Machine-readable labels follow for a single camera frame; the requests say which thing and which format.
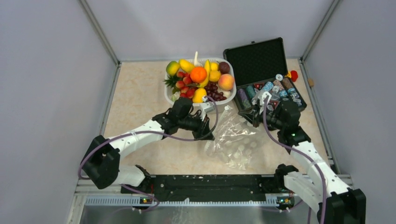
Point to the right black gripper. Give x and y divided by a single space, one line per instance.
253 114

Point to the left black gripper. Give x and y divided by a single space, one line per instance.
203 132

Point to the clear zip top bag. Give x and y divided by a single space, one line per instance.
236 140

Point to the orange persimmon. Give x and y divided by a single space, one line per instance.
198 75

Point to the white peeled banana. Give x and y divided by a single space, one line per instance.
196 61

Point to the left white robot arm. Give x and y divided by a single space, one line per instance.
101 162

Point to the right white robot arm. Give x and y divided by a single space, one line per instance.
326 194

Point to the yellow lemon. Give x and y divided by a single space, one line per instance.
198 95

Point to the purple grape bunch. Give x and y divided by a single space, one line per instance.
215 92

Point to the peach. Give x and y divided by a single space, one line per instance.
226 82

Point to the black poker chip case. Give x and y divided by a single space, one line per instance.
261 65

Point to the yellow wrinkled fruit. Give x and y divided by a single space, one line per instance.
214 76

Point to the green pineapple crown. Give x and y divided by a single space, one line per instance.
171 81

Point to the dark purple passion fruit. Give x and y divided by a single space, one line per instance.
224 68

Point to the small wooden block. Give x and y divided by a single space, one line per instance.
310 82

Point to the white plastic fruit basket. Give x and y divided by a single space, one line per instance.
172 98

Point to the green yellow mango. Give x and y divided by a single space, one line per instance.
172 68

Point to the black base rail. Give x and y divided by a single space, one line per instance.
216 189

